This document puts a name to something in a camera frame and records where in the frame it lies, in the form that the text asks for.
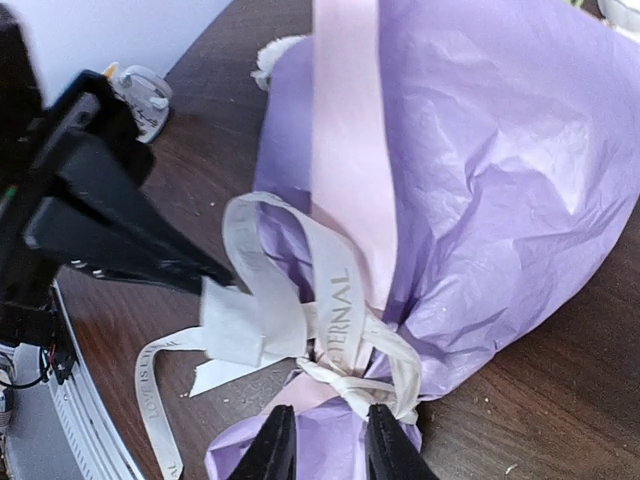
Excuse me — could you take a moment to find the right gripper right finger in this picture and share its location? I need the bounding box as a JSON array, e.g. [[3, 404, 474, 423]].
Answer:
[[365, 404, 438, 480]]

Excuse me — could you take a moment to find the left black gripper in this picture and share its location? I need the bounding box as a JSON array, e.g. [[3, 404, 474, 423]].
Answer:
[[1, 9, 234, 320]]

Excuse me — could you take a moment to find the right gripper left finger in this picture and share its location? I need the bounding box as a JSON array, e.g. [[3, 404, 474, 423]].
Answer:
[[228, 405, 296, 480]]

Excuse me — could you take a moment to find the beige ribbon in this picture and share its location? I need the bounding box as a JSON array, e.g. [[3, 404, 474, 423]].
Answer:
[[135, 192, 421, 479]]

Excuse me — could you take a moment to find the purple pink wrapping paper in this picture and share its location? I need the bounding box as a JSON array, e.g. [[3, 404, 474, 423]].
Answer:
[[204, 0, 640, 480]]

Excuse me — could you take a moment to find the patterned mug yellow inside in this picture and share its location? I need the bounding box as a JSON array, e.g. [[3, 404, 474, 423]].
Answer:
[[103, 62, 173, 143]]

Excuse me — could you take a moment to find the scalloped white bowl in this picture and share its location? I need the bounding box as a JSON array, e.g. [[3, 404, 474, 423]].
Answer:
[[597, 0, 639, 29]]

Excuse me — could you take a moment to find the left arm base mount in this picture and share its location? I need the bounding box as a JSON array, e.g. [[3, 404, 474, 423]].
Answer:
[[1, 287, 78, 390]]

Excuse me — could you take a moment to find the front aluminium rail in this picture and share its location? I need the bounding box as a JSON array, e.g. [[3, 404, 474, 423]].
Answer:
[[48, 283, 144, 480]]

